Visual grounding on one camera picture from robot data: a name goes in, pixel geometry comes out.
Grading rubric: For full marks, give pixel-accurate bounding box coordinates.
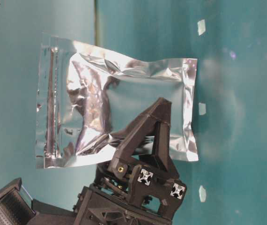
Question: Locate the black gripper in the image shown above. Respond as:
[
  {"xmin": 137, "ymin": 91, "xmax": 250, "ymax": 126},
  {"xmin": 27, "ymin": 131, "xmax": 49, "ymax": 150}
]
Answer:
[{"xmin": 73, "ymin": 97, "xmax": 187, "ymax": 225}]

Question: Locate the silver zip bag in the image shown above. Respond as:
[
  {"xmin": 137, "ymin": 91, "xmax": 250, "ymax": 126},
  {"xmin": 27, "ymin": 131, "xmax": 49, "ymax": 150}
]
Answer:
[{"xmin": 35, "ymin": 33, "xmax": 199, "ymax": 169}]

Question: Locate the white tape mark middle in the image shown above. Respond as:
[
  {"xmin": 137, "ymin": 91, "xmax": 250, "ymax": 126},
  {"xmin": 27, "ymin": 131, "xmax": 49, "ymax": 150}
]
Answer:
[{"xmin": 199, "ymin": 102, "xmax": 207, "ymax": 115}]

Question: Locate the white tape mark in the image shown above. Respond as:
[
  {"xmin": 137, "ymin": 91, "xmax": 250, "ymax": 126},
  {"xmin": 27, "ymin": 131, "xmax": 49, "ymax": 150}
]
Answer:
[
  {"xmin": 199, "ymin": 185, "xmax": 207, "ymax": 203},
  {"xmin": 197, "ymin": 19, "xmax": 206, "ymax": 36},
  {"xmin": 199, "ymin": 102, "xmax": 207, "ymax": 115}
]

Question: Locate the white tape mark lower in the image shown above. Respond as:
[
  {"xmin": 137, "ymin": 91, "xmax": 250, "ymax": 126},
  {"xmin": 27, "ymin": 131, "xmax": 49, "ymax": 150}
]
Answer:
[{"xmin": 199, "ymin": 185, "xmax": 207, "ymax": 203}]

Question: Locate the white tape mark upper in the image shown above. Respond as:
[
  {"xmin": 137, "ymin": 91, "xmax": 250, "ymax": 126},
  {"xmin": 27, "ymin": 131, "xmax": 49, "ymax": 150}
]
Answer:
[{"xmin": 197, "ymin": 19, "xmax": 206, "ymax": 36}]

